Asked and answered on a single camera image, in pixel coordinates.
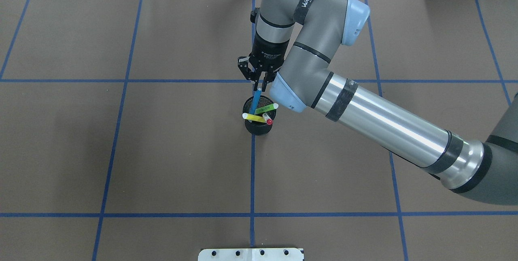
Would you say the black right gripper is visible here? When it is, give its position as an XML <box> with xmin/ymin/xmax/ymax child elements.
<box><xmin>237</xmin><ymin>38</ymin><xmax>289</xmax><ymax>92</ymax></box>

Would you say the blue highlighter pen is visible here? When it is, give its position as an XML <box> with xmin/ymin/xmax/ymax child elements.
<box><xmin>249</xmin><ymin>87</ymin><xmax>261</xmax><ymax>114</ymax></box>

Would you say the red whiteboard marker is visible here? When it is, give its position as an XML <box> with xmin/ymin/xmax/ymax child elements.
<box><xmin>261</xmin><ymin>112</ymin><xmax>273</xmax><ymax>126</ymax></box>

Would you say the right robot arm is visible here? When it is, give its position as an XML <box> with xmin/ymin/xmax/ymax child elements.
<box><xmin>237</xmin><ymin>0</ymin><xmax>518</xmax><ymax>205</ymax></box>

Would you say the green highlighter pen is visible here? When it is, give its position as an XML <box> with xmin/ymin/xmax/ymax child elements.
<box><xmin>254</xmin><ymin>104</ymin><xmax>279</xmax><ymax>115</ymax></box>

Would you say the yellow highlighter pen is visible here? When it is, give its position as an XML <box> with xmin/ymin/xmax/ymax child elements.
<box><xmin>242</xmin><ymin>113</ymin><xmax>267</xmax><ymax>124</ymax></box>

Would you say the black mesh pen holder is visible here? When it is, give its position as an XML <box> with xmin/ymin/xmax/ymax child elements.
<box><xmin>242</xmin><ymin>95</ymin><xmax>274</xmax><ymax>136</ymax></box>

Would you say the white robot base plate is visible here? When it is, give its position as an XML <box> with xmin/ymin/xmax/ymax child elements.
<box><xmin>197</xmin><ymin>248</ymin><xmax>305</xmax><ymax>261</ymax></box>

